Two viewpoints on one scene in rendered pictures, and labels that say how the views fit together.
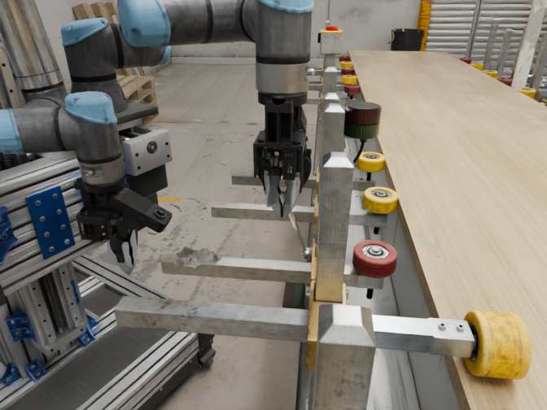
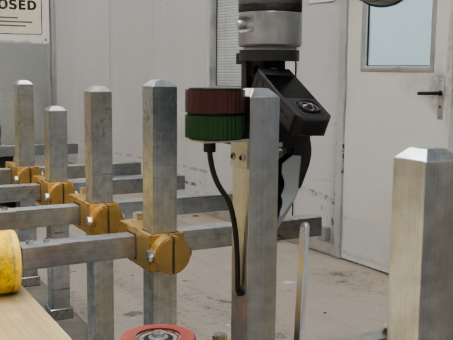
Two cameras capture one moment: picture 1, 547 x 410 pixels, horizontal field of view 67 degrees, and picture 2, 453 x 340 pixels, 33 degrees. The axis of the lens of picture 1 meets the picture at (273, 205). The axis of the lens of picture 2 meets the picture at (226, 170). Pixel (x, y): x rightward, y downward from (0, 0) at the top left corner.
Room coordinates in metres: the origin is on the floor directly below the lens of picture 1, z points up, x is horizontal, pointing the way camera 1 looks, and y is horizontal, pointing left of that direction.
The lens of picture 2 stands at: (1.32, -0.57, 1.19)
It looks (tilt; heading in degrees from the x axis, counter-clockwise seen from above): 8 degrees down; 145
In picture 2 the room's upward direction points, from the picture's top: 1 degrees clockwise
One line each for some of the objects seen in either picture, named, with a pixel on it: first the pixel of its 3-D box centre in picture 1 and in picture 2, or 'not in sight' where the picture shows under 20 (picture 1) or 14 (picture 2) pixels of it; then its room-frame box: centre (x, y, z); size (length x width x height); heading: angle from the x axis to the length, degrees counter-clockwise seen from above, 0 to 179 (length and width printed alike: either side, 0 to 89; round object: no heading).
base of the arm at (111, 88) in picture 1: (96, 91); not in sight; (1.16, 0.49, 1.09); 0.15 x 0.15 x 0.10
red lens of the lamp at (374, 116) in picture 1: (362, 112); (215, 100); (0.69, -0.15, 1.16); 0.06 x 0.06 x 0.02
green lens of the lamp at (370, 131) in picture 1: (361, 127); (215, 125); (0.69, -0.15, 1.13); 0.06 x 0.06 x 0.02
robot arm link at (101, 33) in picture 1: (90, 45); not in sight; (1.17, 0.48, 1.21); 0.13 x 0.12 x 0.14; 122
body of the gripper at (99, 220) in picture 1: (106, 207); not in sight; (0.70, 0.32, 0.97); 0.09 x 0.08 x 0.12; 83
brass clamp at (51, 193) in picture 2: not in sight; (53, 191); (-0.07, -0.02, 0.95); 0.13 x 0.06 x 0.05; 174
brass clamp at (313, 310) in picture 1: (326, 318); (153, 245); (0.43, -0.07, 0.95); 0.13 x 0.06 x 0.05; 174
